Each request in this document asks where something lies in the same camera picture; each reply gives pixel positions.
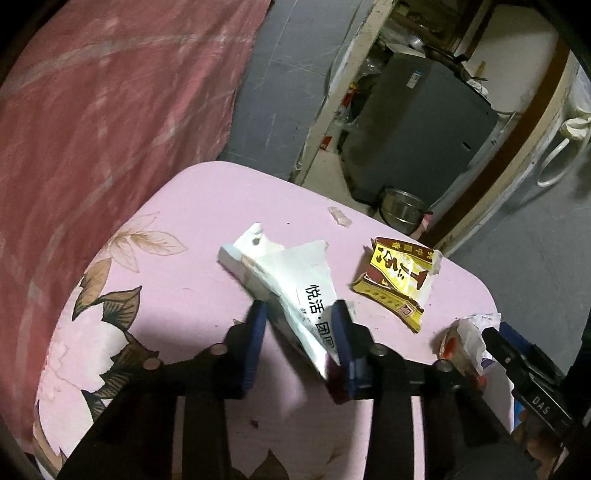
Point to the pink floral tablecloth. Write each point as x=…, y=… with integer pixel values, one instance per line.
x=184, y=207

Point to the pink plaid cloth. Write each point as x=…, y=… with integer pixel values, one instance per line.
x=115, y=115

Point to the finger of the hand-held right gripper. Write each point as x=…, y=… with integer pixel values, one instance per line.
x=505, y=353
x=515, y=333

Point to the cream door frame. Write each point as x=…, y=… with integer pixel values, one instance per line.
x=356, y=55

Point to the white printed plastic wrapper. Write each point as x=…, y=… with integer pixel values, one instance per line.
x=295, y=272

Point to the steel pot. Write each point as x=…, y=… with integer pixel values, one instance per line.
x=401, y=210

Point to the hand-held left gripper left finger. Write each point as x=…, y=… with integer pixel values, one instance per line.
x=254, y=350

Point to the red yellow snack wrapper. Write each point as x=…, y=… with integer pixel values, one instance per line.
x=397, y=277

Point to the small pale paper scrap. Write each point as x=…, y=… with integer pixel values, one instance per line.
x=340, y=217

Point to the black wok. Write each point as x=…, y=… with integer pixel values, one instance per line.
x=438, y=51

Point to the white orange torn wrapper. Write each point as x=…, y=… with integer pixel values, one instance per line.
x=471, y=332

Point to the grey appliance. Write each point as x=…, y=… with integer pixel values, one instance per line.
x=415, y=129

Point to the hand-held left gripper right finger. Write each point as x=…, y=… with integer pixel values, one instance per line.
x=346, y=350

